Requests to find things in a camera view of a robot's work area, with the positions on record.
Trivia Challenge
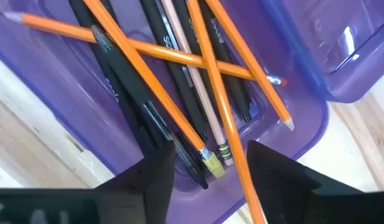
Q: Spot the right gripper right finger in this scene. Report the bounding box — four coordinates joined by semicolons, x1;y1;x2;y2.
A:
246;140;384;224

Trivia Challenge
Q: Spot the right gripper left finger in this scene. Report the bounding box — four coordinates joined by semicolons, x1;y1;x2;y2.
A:
0;139;177;224

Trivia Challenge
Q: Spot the orange pencil with red eraser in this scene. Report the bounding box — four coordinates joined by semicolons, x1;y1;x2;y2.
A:
185;0;268;224
205;0;295;132
0;11;288;88

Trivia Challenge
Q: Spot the orange pencil with yellow eraser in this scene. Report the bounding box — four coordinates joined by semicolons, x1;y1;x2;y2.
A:
82;0;226;179

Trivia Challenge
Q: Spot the purple plastic pencil box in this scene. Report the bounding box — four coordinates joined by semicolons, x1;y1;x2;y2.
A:
0;0;384;224

